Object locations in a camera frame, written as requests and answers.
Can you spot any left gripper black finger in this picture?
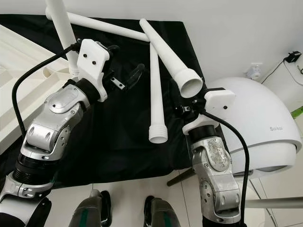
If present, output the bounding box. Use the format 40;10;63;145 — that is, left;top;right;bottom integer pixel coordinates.
123;63;145;86

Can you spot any white plastic table top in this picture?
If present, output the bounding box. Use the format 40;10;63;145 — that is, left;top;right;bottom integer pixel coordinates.
0;24;82;161

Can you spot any black table cloth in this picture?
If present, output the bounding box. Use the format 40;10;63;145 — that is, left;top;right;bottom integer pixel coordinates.
0;13;199;190

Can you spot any white dome-shaped appliance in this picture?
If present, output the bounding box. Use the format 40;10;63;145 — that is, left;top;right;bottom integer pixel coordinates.
204;77;303;179

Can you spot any grey robot right foot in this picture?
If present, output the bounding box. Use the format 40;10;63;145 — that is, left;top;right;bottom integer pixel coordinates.
142;195;187;227

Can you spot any grey robot foot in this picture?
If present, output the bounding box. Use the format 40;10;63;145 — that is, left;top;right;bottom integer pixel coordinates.
142;195;187;227
71;189;112;227

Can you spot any grey metal rod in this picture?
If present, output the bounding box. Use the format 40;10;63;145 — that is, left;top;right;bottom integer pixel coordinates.
249;196;303;210

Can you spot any grey robot left foot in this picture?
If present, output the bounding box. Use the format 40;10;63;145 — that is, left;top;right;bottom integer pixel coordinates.
71;189;112;227

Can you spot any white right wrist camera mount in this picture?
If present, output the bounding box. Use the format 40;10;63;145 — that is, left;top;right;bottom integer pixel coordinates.
182;87;236;135

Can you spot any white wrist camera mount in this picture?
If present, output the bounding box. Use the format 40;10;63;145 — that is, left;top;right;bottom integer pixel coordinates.
77;39;115;103
182;87;236;135

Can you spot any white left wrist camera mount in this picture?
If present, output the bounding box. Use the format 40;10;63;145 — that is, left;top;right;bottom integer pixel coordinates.
77;39;115;103

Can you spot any small white wall device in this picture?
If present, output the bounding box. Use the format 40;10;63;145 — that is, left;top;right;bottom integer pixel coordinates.
246;62;264;79

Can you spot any thin black power cable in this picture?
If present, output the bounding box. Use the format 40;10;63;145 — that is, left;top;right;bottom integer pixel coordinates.
262;59;289;85

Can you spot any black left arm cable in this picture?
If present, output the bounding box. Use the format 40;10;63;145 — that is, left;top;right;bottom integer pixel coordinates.
11;40;82;140

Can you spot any black wall plug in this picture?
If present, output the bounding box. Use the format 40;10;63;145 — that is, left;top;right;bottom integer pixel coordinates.
284;51;301;62

